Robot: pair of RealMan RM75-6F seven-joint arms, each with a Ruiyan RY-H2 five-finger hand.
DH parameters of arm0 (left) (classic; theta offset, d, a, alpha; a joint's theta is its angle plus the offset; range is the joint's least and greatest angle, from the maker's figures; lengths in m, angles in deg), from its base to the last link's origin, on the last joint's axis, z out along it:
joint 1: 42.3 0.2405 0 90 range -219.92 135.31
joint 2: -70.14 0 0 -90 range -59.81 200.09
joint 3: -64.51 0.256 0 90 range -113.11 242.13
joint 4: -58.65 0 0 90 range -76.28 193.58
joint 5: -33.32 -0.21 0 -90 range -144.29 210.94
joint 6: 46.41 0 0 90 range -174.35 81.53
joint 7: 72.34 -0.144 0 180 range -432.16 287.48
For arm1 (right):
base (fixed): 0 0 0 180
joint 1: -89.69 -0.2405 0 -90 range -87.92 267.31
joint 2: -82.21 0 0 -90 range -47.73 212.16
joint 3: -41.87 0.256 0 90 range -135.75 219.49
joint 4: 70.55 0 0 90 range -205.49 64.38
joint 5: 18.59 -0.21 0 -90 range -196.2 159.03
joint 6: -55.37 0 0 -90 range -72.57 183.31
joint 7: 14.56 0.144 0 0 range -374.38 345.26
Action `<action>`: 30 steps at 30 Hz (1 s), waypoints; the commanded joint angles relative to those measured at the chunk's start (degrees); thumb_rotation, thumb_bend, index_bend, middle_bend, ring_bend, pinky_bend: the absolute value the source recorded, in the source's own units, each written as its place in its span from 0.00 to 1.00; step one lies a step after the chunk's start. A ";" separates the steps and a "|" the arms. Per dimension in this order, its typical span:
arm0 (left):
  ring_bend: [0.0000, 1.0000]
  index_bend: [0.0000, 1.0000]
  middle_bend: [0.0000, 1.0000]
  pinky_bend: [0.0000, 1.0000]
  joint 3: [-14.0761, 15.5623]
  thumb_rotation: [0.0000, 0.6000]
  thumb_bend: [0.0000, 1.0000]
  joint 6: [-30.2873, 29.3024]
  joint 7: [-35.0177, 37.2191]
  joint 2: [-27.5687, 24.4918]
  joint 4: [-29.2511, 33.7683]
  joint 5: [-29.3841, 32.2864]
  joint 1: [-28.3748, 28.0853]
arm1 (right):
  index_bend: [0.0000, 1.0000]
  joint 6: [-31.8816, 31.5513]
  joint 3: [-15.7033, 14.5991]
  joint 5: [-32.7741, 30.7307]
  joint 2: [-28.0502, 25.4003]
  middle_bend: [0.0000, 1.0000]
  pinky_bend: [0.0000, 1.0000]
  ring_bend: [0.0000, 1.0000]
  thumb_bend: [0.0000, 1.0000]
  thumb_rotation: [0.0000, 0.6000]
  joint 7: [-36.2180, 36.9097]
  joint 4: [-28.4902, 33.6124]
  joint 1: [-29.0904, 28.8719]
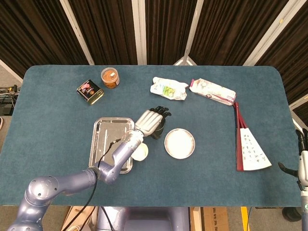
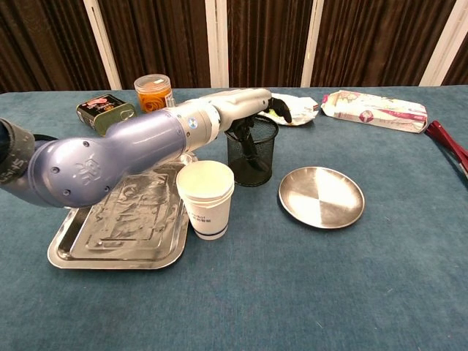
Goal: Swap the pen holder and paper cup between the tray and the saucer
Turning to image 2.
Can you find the rectangular steel tray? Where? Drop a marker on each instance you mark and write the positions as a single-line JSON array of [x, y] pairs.
[[120, 252]]

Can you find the green gold tin can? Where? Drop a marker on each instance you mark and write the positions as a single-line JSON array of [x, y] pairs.
[[102, 111]]

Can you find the white pink snack packet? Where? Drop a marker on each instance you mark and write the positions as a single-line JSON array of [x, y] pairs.
[[376, 109]]

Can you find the blue velvet table cloth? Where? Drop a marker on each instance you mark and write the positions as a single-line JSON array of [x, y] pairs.
[[256, 292]]

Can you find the white vertical post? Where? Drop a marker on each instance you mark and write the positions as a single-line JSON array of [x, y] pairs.
[[102, 47], [444, 44], [312, 44], [216, 44]]

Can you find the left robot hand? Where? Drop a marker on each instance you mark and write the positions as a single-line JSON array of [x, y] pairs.
[[245, 104]]

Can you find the round steel plate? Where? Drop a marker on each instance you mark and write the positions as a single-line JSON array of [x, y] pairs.
[[321, 199]]

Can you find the white green snack packet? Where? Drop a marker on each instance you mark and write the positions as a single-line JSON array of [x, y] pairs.
[[301, 108]]

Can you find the white paper cup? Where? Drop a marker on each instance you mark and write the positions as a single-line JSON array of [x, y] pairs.
[[208, 215]]

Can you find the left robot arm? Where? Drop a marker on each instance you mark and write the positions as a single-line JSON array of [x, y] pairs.
[[109, 157]]

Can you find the dark brown curtain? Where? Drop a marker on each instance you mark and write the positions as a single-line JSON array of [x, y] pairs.
[[164, 36]]

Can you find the black mesh pen holder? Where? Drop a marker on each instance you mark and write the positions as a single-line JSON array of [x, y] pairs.
[[237, 172]]

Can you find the clear jar orange contents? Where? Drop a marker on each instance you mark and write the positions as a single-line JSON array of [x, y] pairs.
[[151, 95]]

